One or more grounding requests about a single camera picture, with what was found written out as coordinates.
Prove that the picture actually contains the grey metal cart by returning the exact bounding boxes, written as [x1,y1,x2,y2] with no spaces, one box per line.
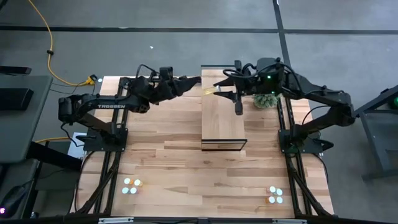
[353,84,398,182]

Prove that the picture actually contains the green plant in woven pot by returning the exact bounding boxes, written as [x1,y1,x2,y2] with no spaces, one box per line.
[252,92,282,110]

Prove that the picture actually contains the black table edge frame bar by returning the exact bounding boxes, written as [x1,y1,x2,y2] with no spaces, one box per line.
[70,213,398,224]

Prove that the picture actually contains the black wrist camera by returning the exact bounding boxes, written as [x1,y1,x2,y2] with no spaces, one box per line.
[256,57,282,77]
[159,65,174,82]

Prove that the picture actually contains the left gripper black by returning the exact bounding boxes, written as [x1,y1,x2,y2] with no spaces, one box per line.
[152,76,202,103]

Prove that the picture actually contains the grey desk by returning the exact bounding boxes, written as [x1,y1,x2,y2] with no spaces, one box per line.
[0,157,43,224]
[0,74,53,165]

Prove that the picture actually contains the white sheet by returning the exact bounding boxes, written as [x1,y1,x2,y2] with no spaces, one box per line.
[67,131,88,160]

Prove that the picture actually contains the yellow power cable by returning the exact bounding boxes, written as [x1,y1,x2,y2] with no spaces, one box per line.
[35,136,73,144]
[27,0,96,87]

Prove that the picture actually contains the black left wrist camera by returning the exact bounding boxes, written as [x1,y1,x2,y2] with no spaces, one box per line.
[159,65,174,82]

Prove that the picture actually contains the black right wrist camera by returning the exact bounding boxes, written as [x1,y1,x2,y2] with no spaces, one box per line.
[256,57,282,77]

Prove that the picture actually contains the wooden shelf black metal frame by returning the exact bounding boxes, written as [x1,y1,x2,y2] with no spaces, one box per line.
[200,64,248,152]

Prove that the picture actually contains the black aluminium frame rails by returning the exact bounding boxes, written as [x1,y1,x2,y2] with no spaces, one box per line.
[70,77,131,216]
[276,96,335,218]

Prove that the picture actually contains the black flat device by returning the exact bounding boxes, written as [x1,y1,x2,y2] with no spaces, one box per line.
[0,65,33,76]

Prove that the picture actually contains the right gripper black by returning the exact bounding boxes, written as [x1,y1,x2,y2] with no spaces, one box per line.
[213,60,259,116]

